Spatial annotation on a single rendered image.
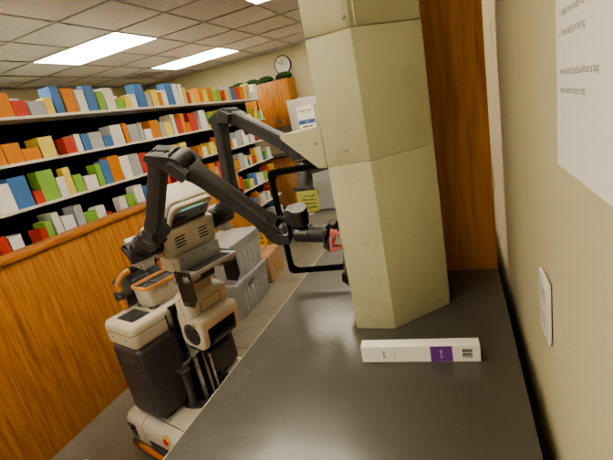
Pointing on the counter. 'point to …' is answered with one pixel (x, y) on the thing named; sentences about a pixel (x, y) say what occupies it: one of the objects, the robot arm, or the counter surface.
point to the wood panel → (461, 130)
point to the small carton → (307, 116)
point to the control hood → (307, 145)
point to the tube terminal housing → (382, 169)
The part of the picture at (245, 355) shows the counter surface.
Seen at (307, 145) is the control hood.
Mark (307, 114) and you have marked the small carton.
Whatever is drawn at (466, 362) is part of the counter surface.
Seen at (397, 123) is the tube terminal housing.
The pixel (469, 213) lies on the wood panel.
